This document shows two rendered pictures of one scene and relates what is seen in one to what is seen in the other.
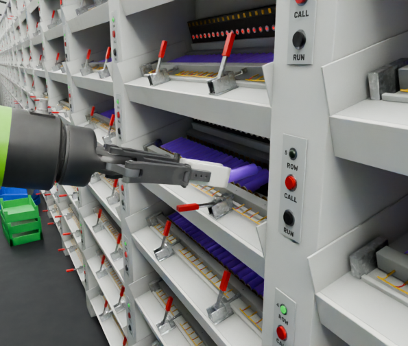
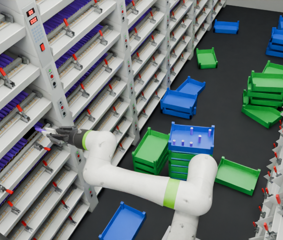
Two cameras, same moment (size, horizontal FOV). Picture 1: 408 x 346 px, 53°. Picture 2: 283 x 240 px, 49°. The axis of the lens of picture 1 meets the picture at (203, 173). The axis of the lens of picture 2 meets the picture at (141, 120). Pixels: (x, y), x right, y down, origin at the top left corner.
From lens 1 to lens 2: 1.67 m
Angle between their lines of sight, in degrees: 101
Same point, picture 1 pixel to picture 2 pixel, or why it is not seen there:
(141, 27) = not seen: outside the picture
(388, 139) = (71, 83)
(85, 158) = not seen: hidden behind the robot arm
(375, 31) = not seen: hidden behind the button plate
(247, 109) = (44, 109)
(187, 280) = (33, 191)
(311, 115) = (60, 93)
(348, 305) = (74, 112)
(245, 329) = (53, 161)
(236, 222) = (44, 141)
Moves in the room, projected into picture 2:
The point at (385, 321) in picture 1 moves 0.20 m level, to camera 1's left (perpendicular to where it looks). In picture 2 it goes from (77, 106) to (94, 126)
